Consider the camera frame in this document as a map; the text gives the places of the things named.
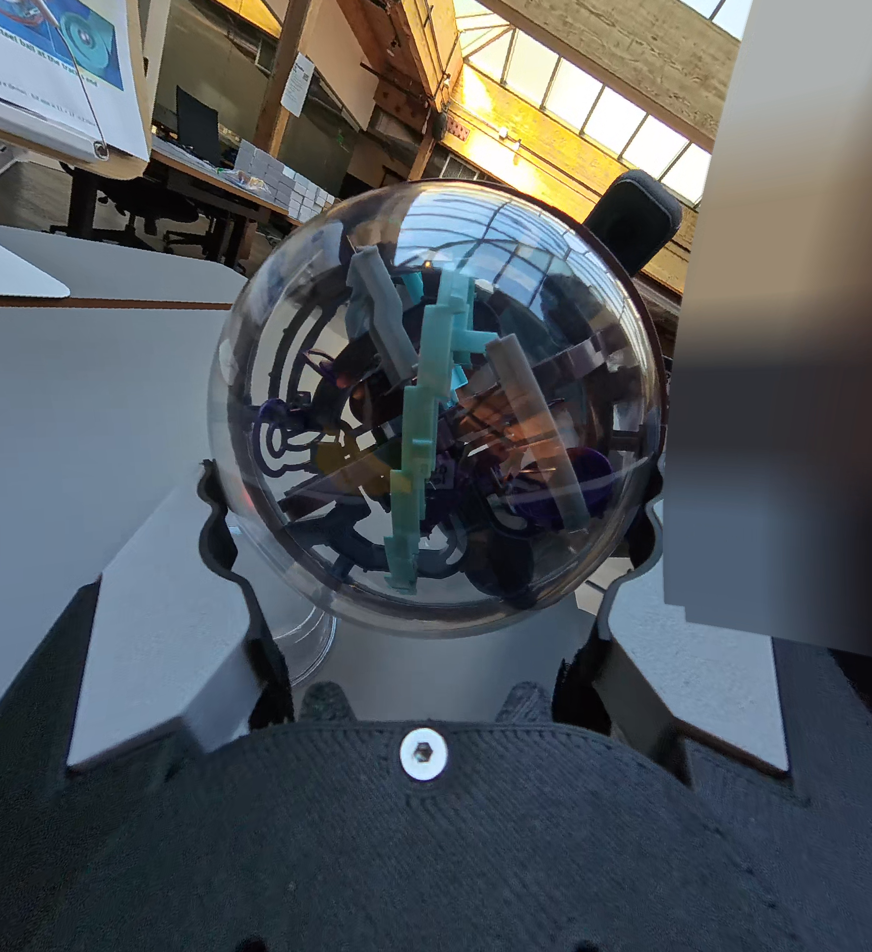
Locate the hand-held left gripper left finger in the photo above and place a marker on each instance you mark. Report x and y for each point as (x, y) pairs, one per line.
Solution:
(160, 617)

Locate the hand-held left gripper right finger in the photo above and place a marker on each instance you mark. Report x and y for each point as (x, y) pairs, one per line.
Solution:
(696, 692)

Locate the clear plastic ball stand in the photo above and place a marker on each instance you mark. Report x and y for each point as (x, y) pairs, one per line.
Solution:
(306, 639)

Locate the clear plastic maze ball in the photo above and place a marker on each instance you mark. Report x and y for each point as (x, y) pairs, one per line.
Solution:
(376, 416)

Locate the stack of white boxes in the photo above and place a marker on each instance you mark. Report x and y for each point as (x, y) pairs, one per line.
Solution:
(287, 182)

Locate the black office chair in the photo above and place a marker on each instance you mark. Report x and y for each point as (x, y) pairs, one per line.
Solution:
(138, 208)

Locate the wooden work table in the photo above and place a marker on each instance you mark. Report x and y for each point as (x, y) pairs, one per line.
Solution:
(213, 186)

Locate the black computer monitor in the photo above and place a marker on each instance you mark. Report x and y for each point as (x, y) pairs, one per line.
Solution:
(198, 126)

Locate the wooden instruction board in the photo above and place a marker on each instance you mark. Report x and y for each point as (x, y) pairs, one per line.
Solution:
(19, 67)

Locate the white wall notice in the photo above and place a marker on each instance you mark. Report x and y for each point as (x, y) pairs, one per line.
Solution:
(298, 83)

